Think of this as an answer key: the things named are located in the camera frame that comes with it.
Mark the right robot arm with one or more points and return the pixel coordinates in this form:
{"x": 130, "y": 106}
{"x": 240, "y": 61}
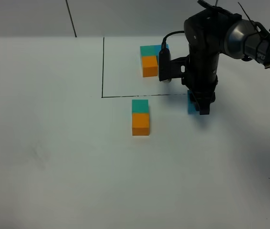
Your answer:
{"x": 216, "y": 31}

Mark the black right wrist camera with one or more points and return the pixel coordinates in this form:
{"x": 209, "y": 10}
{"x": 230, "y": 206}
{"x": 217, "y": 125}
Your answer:
{"x": 172, "y": 69}

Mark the green template block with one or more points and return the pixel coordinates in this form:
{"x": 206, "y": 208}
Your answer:
{"x": 147, "y": 54}

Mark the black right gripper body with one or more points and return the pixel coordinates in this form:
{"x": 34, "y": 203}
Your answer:
{"x": 201, "y": 72}

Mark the orange template block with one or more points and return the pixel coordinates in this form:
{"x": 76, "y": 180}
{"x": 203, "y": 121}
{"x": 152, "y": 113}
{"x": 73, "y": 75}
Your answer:
{"x": 150, "y": 71}

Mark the blue template block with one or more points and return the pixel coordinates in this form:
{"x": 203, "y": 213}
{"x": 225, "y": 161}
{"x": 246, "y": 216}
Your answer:
{"x": 157, "y": 49}

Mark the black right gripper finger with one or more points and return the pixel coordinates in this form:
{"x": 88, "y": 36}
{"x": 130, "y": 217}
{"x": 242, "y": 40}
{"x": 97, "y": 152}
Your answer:
{"x": 203, "y": 101}

